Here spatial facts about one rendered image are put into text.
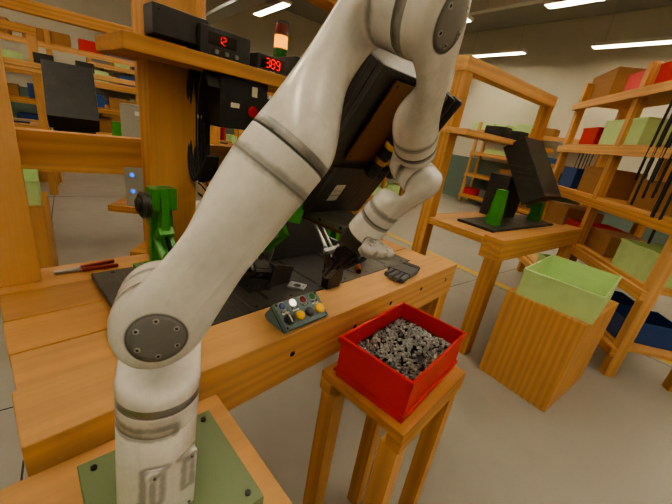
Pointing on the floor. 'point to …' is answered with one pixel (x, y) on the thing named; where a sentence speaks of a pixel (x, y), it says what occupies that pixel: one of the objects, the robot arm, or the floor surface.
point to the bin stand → (334, 398)
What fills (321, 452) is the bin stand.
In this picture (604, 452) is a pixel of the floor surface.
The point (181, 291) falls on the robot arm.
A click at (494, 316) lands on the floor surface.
